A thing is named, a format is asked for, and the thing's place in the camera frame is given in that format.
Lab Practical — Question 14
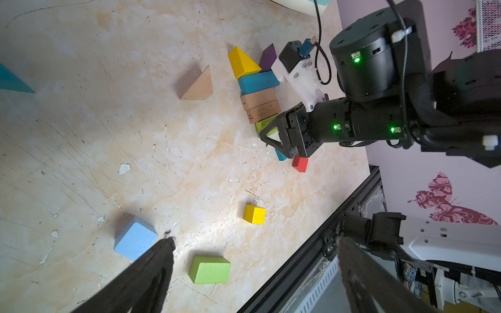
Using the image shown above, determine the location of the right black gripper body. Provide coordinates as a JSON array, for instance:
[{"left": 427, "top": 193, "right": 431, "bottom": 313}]
[{"left": 279, "top": 99, "right": 352, "bottom": 159}]

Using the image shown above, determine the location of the yellow triangle block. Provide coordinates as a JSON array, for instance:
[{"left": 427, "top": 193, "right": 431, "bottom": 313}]
[{"left": 228, "top": 47, "right": 262, "bottom": 80}]

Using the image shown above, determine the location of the small yellow cube block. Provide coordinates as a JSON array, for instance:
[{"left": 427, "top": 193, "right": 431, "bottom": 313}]
[{"left": 243, "top": 205, "right": 266, "bottom": 225}]

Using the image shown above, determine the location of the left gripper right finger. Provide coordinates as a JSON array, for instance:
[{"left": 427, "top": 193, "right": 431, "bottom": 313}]
[{"left": 337, "top": 237, "right": 436, "bottom": 312}]

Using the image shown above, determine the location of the long teal rectangle block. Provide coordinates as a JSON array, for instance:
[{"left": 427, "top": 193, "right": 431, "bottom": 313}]
[{"left": 237, "top": 71, "right": 280, "bottom": 95}]

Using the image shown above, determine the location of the mint green toaster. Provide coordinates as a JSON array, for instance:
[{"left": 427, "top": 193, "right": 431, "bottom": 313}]
[{"left": 272, "top": 0, "right": 332, "bottom": 16}]

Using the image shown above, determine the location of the white slotted cable duct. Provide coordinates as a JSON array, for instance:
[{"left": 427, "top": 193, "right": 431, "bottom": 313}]
[{"left": 296, "top": 256, "right": 339, "bottom": 313}]

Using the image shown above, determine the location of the green rectangle block front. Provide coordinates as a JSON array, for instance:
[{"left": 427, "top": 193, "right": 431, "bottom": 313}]
[{"left": 189, "top": 256, "right": 231, "bottom": 284}]

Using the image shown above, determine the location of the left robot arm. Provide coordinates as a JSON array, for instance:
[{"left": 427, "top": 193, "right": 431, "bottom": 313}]
[{"left": 75, "top": 213, "right": 500, "bottom": 312}]

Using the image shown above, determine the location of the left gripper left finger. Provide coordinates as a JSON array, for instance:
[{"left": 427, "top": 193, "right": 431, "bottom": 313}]
[{"left": 74, "top": 237, "right": 176, "bottom": 312}]

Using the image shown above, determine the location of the printed wood rectangle block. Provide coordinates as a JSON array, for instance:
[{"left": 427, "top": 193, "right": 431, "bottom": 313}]
[{"left": 246, "top": 100, "right": 281, "bottom": 124}]

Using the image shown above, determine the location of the purple triangle block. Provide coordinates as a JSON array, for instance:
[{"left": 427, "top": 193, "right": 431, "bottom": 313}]
[{"left": 259, "top": 44, "right": 277, "bottom": 73}]

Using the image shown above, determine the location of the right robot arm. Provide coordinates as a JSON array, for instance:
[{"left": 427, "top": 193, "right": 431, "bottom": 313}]
[{"left": 259, "top": 1, "right": 500, "bottom": 168}]

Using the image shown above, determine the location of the small teal block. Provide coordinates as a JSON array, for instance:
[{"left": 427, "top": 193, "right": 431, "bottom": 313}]
[{"left": 275, "top": 149, "right": 287, "bottom": 162}]

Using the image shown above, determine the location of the green rectangle block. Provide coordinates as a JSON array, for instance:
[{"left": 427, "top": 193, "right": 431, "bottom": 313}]
[
  {"left": 189, "top": 256, "right": 231, "bottom": 284},
  {"left": 255, "top": 114, "right": 279, "bottom": 136}
]

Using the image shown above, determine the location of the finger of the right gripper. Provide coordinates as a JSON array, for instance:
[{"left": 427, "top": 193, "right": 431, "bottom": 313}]
[
  {"left": 260, "top": 134, "right": 292, "bottom": 159},
  {"left": 259, "top": 112, "right": 289, "bottom": 136}
]

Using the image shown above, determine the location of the plain wood rectangle block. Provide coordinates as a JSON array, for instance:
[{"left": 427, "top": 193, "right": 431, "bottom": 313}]
[{"left": 241, "top": 88, "right": 277, "bottom": 111}]

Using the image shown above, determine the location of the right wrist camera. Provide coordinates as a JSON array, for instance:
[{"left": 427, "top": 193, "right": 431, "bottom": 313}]
[{"left": 271, "top": 37, "right": 326, "bottom": 113}]

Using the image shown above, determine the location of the red cube block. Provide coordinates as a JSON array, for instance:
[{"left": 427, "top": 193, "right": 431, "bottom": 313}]
[{"left": 292, "top": 155, "right": 309, "bottom": 173}]

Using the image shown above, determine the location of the natural wood triangle block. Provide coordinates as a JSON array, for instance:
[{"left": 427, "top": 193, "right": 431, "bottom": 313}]
[{"left": 177, "top": 65, "right": 213, "bottom": 100}]

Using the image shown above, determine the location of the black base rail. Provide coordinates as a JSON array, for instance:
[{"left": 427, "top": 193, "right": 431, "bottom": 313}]
[{"left": 239, "top": 165, "right": 385, "bottom": 312}]

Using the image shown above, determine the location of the teal triangle block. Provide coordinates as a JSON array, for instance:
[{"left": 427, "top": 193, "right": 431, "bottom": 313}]
[{"left": 0, "top": 64, "right": 35, "bottom": 93}]

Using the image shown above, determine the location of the light blue cube block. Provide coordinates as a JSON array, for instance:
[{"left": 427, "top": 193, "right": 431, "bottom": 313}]
[{"left": 114, "top": 216, "right": 158, "bottom": 261}]

